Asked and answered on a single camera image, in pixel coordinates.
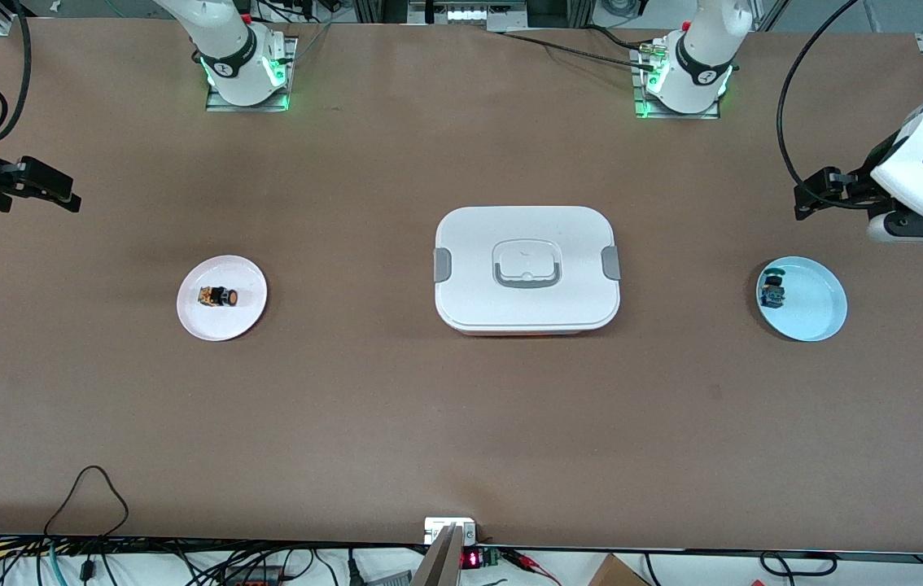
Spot aluminium frame with white light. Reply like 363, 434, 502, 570
407, 0, 529, 27

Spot red clip test leads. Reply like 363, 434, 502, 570
502, 548, 562, 586

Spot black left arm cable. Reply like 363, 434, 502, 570
776, 0, 863, 190

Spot black flat looped cable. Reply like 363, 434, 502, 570
759, 551, 838, 578

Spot white lidded lunch box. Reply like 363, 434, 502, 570
433, 205, 622, 336

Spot grey aluminium bar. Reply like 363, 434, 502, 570
411, 523, 467, 586

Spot black looped table cable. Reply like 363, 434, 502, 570
43, 465, 131, 540

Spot white metal bracket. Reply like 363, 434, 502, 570
423, 517, 479, 546

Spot brown cardboard piece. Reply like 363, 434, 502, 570
588, 553, 651, 586

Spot light blue round plate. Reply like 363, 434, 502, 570
756, 256, 848, 343

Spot black base connector cable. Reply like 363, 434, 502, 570
488, 29, 658, 72

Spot pink round plate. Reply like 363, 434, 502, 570
176, 255, 269, 342

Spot blue push-button switch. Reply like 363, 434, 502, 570
759, 269, 788, 310

